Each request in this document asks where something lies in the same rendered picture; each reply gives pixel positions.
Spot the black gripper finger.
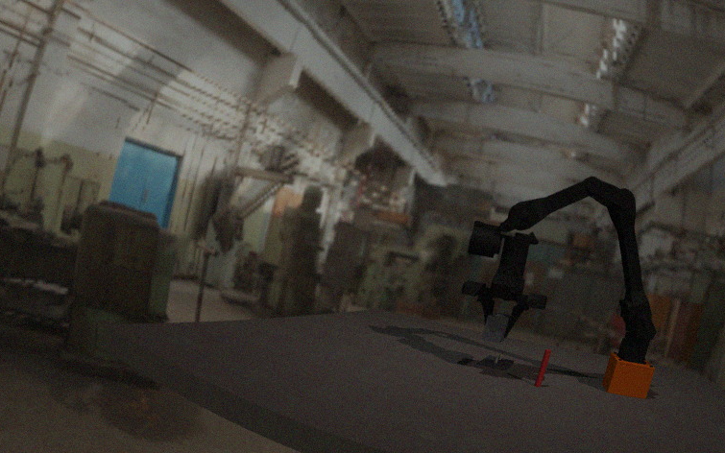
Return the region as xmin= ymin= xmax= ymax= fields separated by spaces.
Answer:
xmin=504 ymin=306 xmax=529 ymax=337
xmin=477 ymin=298 xmax=495 ymax=323

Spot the red peg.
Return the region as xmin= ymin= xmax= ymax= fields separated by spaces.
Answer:
xmin=534 ymin=349 xmax=551 ymax=387

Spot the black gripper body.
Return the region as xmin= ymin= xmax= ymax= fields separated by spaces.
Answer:
xmin=461 ymin=260 xmax=547 ymax=310

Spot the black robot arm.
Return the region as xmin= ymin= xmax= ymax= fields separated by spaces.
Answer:
xmin=468 ymin=177 xmax=657 ymax=365

